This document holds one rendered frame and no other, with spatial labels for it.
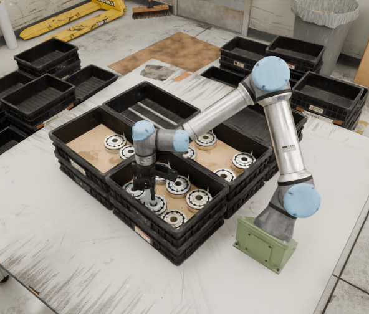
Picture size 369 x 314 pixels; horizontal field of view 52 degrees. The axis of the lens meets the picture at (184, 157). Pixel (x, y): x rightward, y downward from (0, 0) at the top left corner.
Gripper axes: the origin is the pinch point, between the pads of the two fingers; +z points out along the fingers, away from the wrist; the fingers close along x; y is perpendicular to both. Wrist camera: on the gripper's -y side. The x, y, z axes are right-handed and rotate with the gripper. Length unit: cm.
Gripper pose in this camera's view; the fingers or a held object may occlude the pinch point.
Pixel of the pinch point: (154, 199)
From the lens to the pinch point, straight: 152.6
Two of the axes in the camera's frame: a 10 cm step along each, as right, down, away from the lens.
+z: 0.1, 7.9, 6.2
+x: 0.5, 6.2, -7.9
